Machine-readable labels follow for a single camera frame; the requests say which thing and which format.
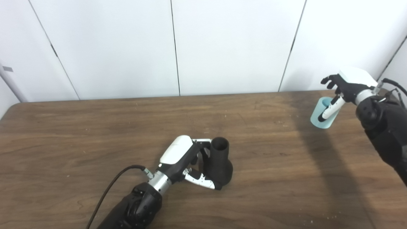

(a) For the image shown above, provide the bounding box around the black nozzle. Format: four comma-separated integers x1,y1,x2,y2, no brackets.
203,137,233,191

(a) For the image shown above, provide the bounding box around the white and black left hand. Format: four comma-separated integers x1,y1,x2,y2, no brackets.
158,135,223,191

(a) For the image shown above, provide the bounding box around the light-blue hose piece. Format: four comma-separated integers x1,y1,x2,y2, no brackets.
310,97,341,129

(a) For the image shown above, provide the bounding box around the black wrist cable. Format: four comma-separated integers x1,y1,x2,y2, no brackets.
86,165,155,229
374,78,407,108

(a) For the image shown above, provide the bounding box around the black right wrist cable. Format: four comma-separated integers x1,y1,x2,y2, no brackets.
374,78,407,108

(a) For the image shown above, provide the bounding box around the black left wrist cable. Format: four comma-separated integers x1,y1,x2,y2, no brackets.
86,165,155,229

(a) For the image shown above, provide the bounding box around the white and black right hand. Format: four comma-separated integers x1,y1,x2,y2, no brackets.
318,67,379,123

